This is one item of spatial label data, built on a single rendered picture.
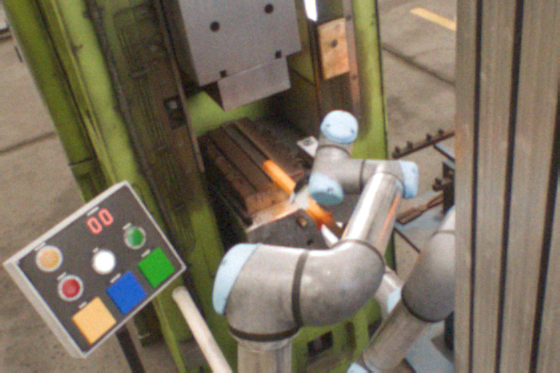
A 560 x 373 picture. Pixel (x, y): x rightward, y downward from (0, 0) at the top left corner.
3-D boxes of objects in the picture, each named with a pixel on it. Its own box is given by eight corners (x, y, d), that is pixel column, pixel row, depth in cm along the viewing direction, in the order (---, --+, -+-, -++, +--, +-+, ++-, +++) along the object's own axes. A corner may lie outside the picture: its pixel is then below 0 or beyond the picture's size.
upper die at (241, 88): (290, 87, 174) (285, 56, 168) (224, 112, 168) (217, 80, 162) (231, 42, 206) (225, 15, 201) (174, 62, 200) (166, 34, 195)
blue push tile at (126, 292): (147, 295, 157) (130, 271, 155) (125, 314, 152) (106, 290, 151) (144, 295, 158) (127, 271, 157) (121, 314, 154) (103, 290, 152)
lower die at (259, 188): (306, 190, 193) (303, 167, 189) (248, 215, 187) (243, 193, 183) (250, 134, 226) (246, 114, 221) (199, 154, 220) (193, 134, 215)
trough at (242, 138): (289, 177, 188) (288, 173, 187) (273, 184, 186) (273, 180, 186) (234, 122, 221) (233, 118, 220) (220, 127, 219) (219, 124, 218)
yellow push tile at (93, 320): (117, 321, 151) (98, 296, 149) (92, 343, 146) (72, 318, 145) (114, 321, 152) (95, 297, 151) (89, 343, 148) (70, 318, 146)
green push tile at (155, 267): (175, 270, 163) (159, 246, 161) (154, 288, 158) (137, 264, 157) (172, 270, 164) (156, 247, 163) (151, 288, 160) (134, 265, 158)
